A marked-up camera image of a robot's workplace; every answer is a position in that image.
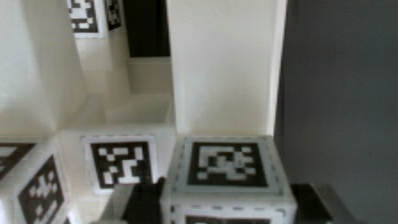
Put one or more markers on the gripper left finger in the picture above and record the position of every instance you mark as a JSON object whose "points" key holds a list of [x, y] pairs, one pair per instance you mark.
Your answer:
{"points": [[134, 204]]}

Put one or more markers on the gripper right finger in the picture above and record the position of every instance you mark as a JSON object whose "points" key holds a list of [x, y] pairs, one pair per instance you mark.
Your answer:
{"points": [[321, 207]]}

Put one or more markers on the white cube leg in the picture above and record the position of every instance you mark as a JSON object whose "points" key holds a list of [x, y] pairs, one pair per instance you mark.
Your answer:
{"points": [[33, 182], [227, 185]]}

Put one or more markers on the white chair back frame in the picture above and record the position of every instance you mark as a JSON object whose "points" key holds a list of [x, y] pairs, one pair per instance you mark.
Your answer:
{"points": [[65, 98]]}

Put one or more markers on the white chair seat part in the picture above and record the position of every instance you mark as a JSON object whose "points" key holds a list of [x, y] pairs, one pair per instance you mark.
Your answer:
{"points": [[97, 18]]}

